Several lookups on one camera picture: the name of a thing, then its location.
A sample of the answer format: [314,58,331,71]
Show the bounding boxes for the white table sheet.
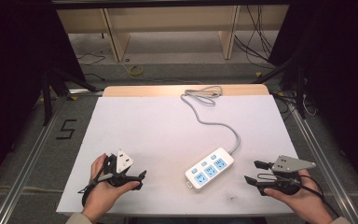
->
[56,94,300,217]

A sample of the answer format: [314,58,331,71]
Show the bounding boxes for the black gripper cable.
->
[256,173,341,218]
[77,155,115,207]

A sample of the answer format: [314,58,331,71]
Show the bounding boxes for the thin black floor cable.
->
[76,51,107,82]

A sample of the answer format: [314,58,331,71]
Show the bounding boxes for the bundle of black floor cables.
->
[233,5,276,64]

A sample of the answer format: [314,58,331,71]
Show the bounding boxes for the white thin cable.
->
[301,92,319,118]

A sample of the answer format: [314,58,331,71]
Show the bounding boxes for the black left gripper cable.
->
[77,155,115,207]

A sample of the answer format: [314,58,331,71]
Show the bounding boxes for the light wooden shelf unit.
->
[56,4,291,63]

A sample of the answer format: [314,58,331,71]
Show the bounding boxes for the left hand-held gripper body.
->
[103,148,144,189]

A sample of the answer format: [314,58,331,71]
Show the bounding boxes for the dark curtain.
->
[0,0,87,195]
[267,0,358,200]

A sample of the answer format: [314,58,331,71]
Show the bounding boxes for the grey power strip cable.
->
[180,85,242,156]

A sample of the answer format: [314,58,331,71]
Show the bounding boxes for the aluminium floor rail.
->
[287,92,358,224]
[0,89,104,224]

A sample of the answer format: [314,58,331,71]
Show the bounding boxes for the yellow coiled cable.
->
[128,63,145,77]

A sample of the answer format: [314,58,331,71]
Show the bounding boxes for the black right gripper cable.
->
[256,173,341,218]

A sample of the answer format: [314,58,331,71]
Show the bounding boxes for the white power strip blue sockets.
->
[185,147,235,190]

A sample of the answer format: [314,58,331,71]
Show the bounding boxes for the person's right hand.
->
[263,169,334,224]

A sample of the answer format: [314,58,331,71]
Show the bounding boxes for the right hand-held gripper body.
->
[262,154,318,197]

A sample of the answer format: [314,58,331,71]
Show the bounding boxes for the black metal stand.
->
[252,57,309,120]
[41,63,99,127]

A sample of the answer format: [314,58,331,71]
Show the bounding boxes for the person's left hand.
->
[81,153,141,223]

